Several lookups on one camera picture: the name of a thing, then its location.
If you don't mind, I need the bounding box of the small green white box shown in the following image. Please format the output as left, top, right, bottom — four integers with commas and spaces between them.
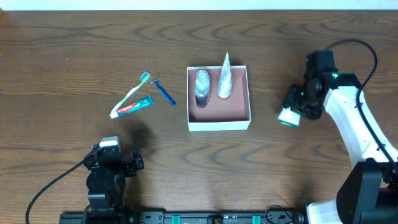
277, 107, 300, 128

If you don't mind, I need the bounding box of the Colgate toothpaste tube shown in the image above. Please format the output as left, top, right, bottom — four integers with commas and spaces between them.
109, 96, 154, 119

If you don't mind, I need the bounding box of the white patterned cream tube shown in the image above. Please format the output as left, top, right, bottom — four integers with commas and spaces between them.
217, 52, 233, 99

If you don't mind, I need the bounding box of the blue disposable razor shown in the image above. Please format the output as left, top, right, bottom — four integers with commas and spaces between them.
151, 78, 176, 106

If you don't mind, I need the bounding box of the green white toothbrush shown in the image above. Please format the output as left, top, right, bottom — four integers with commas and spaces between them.
109, 71, 151, 119

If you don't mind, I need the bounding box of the clear bottle dark liquid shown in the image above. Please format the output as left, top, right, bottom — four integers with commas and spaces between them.
195, 70, 211, 108

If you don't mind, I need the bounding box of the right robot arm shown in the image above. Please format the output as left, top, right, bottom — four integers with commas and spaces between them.
277, 50, 397, 223

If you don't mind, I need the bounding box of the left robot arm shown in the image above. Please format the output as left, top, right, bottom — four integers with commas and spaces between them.
84, 136, 144, 218

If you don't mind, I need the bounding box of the white cardboard box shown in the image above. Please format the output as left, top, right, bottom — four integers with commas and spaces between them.
187, 65, 251, 131

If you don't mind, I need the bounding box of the left black cable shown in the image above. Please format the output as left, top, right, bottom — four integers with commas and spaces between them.
25, 159, 86, 224

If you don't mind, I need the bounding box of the black cable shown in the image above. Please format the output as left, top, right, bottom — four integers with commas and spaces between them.
325, 38, 398, 172
25, 159, 86, 224

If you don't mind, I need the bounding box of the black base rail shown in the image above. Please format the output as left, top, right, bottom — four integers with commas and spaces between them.
59, 210, 308, 224

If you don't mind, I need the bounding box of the right black cable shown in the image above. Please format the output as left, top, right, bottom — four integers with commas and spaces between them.
325, 38, 398, 172

